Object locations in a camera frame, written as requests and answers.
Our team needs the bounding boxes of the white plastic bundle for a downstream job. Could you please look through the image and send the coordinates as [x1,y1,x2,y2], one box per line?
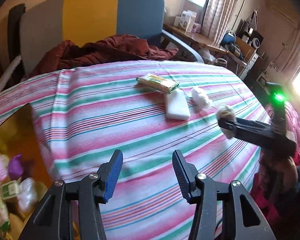
[17,177,37,210]

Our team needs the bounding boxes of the striped bed sheet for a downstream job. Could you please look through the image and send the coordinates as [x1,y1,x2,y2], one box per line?
[0,60,290,240]

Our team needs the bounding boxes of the purple wrapper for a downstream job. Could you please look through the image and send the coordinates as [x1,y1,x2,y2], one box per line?
[8,154,24,180]

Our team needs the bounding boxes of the person's right hand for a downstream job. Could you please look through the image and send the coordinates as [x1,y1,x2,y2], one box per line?
[261,152,298,200]

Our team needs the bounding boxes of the maroon jacket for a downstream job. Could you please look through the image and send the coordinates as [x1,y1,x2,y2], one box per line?
[30,34,179,77]

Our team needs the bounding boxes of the yellow green snack packet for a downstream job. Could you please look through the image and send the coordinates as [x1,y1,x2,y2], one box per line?
[0,192,11,233]

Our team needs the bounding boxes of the wooden desk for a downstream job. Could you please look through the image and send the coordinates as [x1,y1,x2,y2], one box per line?
[164,24,248,68]

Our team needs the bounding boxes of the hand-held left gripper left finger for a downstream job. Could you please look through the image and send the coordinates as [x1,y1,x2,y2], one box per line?
[19,149,123,240]

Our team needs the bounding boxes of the grey yellow blue chair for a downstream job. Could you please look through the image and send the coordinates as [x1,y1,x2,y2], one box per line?
[0,0,203,85]

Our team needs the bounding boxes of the white soap bar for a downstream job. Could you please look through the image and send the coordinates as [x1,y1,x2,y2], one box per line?
[165,90,190,120]

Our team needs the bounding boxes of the yellow green flat packet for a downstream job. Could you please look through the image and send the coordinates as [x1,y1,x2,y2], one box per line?
[136,74,179,94]

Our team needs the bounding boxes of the beige fuzzy ball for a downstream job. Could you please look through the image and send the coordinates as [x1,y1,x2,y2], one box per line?
[216,105,237,139]

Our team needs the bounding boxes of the small green box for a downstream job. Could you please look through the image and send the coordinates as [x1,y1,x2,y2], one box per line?
[1,180,22,200]

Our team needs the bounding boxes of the gold cardboard box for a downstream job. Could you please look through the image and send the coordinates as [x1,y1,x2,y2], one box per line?
[0,104,80,240]

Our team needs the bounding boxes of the shelf unit with appliances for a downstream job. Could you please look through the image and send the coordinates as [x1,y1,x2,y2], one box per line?
[236,17,265,80]

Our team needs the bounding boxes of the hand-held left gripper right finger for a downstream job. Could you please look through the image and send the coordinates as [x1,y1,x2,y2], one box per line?
[172,150,277,240]

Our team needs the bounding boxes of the person's right forearm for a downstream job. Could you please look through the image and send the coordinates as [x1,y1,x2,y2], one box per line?
[270,165,300,240]

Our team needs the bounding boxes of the white boxes on desk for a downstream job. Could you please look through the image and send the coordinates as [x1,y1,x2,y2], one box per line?
[174,10,202,34]

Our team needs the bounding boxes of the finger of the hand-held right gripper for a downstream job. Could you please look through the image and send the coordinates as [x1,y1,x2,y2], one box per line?
[219,119,268,143]

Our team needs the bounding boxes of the blue round helmet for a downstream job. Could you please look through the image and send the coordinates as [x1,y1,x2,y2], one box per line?
[221,31,237,47]

